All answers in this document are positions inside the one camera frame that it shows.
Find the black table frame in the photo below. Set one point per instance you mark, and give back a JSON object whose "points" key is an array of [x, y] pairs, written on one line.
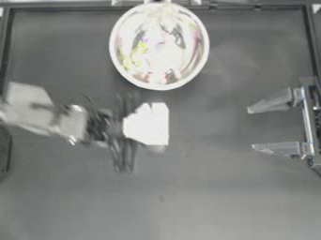
{"points": [[63, 5]]}

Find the green candy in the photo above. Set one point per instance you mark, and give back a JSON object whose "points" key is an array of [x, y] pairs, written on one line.
{"points": [[140, 49]]}

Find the purple candy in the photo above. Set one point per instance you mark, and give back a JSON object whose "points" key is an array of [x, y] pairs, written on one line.
{"points": [[144, 40]]}

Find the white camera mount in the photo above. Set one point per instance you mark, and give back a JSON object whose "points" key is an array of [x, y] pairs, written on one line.
{"points": [[148, 125]]}

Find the steel bowl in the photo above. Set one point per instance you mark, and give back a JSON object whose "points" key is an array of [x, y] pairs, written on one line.
{"points": [[158, 28]]}

